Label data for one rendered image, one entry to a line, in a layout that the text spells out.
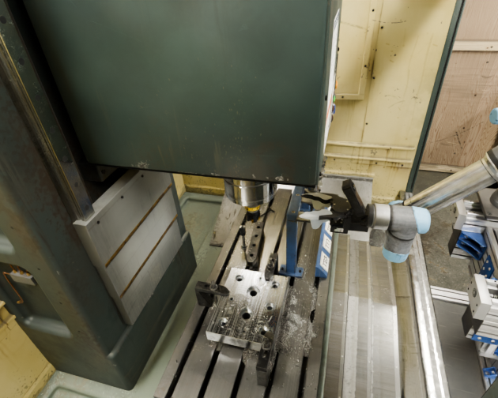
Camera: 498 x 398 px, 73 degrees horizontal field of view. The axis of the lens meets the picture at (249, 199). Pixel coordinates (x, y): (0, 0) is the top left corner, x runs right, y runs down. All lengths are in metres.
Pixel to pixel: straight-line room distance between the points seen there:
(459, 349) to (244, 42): 1.98
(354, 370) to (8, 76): 1.40
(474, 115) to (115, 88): 3.42
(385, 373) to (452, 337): 0.88
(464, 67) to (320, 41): 3.05
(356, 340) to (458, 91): 2.75
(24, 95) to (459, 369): 2.17
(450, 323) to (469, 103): 2.16
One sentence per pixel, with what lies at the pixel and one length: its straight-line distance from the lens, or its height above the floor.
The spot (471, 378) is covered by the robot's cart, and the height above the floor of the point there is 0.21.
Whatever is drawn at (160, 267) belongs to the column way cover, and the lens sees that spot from 1.51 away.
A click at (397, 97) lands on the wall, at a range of 1.93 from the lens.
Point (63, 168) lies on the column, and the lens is 0.99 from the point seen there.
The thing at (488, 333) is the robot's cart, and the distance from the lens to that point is 1.59.
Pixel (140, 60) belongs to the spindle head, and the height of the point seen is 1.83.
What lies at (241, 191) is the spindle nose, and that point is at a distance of 0.93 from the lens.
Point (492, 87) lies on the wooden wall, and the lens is 3.79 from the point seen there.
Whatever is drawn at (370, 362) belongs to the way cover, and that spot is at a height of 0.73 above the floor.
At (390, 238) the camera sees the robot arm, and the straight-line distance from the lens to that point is 1.09.
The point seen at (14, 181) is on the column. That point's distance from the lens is 0.95.
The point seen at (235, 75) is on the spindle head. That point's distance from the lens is 0.73.
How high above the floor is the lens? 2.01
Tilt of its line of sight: 37 degrees down
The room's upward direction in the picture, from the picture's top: 4 degrees counter-clockwise
